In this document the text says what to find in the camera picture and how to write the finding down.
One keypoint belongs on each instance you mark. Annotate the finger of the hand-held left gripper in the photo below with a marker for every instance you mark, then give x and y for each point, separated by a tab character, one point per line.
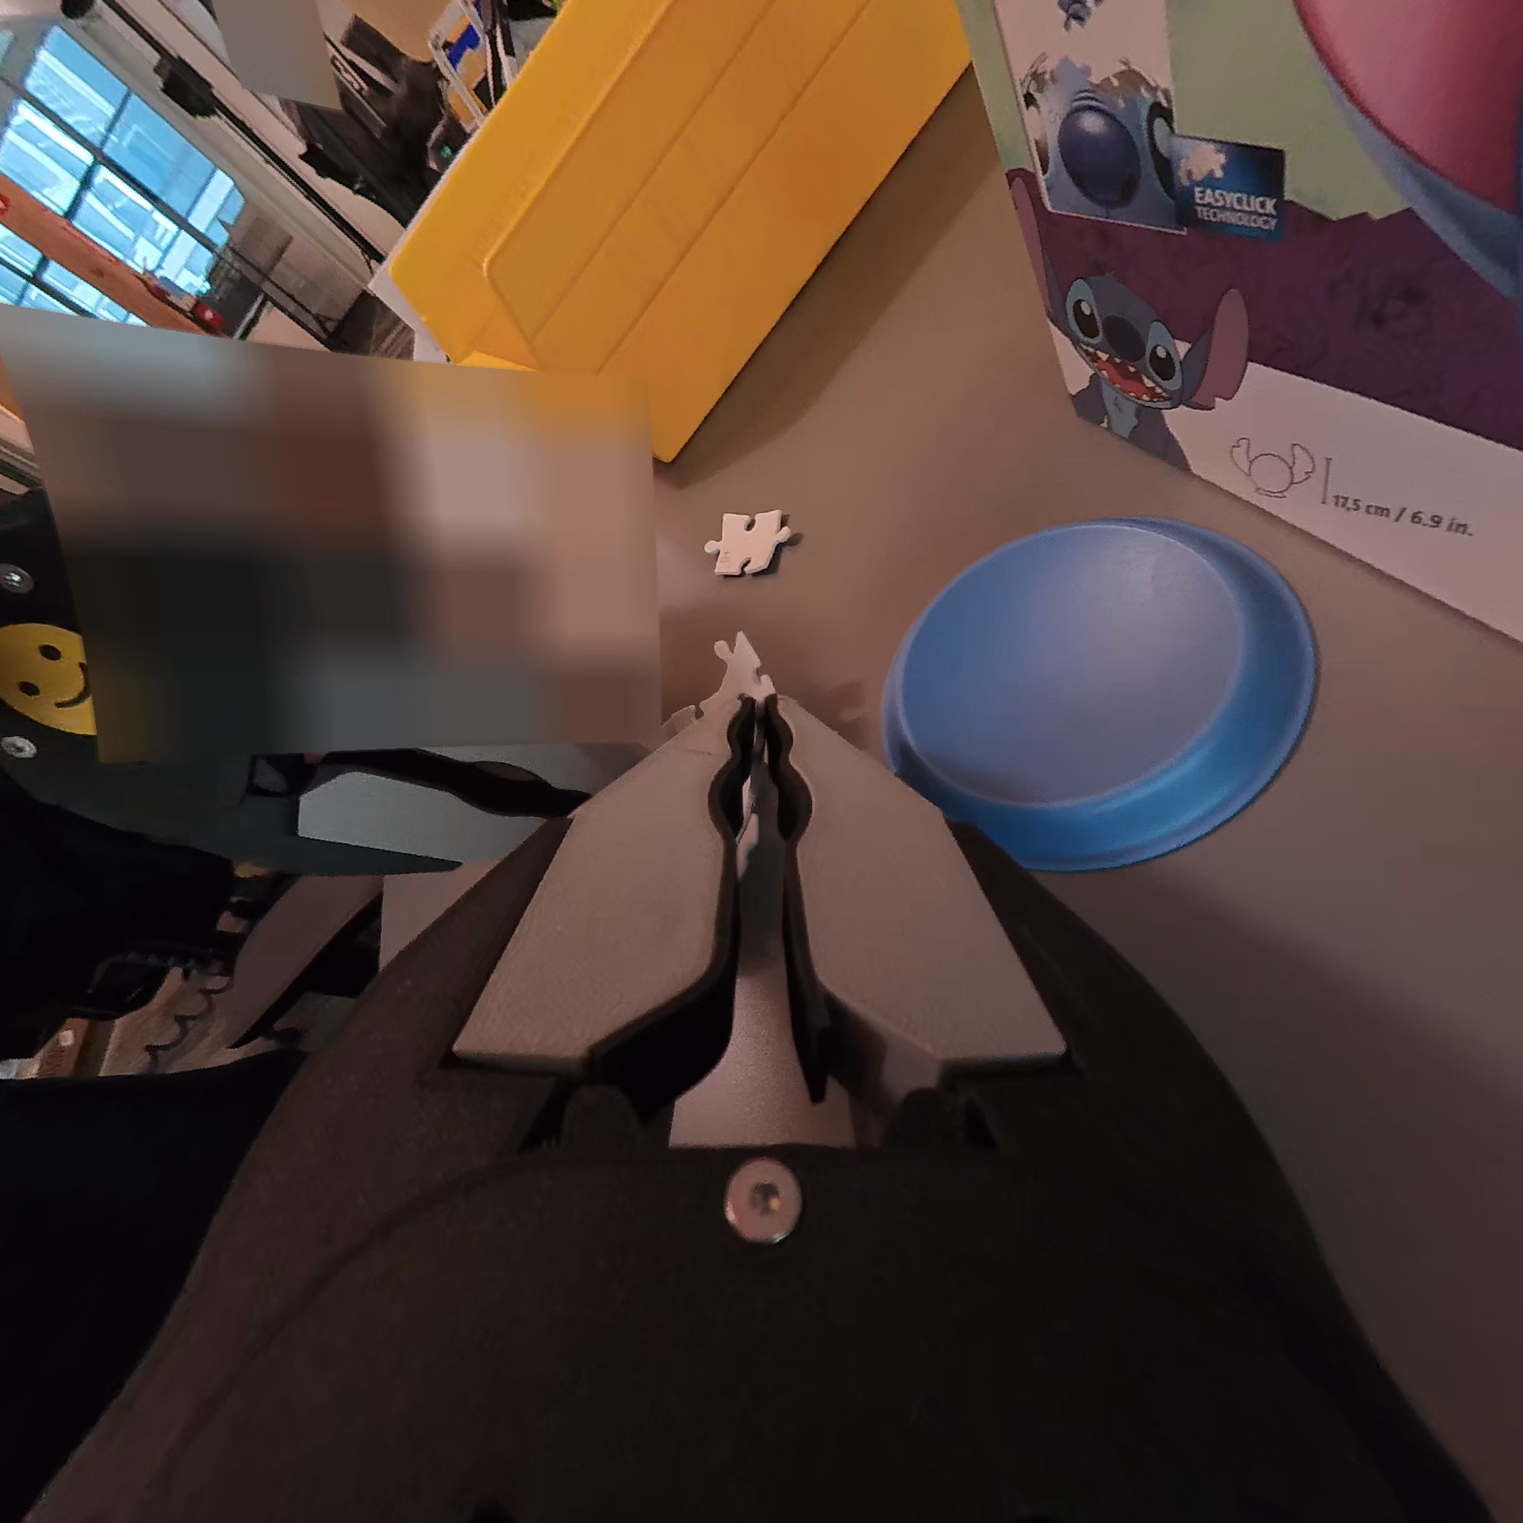
403	828
476	762

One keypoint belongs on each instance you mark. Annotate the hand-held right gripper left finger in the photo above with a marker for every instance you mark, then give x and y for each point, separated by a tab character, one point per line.
593	939

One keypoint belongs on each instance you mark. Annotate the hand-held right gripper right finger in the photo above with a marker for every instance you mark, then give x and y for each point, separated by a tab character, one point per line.
916	939

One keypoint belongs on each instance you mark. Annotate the assembled white puzzle pieces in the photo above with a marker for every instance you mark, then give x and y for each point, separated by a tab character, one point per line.
744	671

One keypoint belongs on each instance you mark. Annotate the white puzzle piece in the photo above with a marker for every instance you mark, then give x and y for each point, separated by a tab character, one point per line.
748	546

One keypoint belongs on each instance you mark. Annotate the cartoon print puzzle box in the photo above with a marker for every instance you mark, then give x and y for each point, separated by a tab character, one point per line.
1307	299

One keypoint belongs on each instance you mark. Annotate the blue round plastic stand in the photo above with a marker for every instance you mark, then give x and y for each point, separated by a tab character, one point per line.
1095	691

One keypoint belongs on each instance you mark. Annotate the yellow plastic bin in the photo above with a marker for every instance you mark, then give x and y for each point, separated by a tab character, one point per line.
439	286

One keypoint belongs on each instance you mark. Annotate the glass window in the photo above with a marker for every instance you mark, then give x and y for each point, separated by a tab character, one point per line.
106	178

